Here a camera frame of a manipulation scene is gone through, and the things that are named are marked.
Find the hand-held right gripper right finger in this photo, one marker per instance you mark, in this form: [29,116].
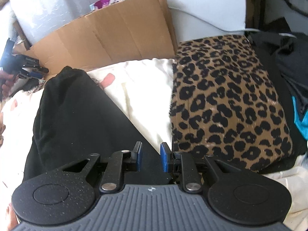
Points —
[164,157]

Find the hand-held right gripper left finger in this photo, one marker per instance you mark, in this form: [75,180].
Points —
[138,156]

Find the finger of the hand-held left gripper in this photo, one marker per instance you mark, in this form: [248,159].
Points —
[36,73]
[31,61]

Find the person's left hand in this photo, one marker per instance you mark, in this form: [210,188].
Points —
[6,84]

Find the grey wrapped mattress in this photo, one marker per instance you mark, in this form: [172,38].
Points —
[48,9]

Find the cream bear print blanket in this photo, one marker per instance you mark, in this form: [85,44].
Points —
[144,89]

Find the folded brown cardboard sheet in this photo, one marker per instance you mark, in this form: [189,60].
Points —
[108,36]

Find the leopard print cloth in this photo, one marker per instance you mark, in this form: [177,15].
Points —
[228,101]

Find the purple white packet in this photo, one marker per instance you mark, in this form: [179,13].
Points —
[103,3]

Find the teal cloth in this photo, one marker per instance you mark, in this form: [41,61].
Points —
[299,118]

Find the black garment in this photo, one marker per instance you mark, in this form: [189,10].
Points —
[288,60]

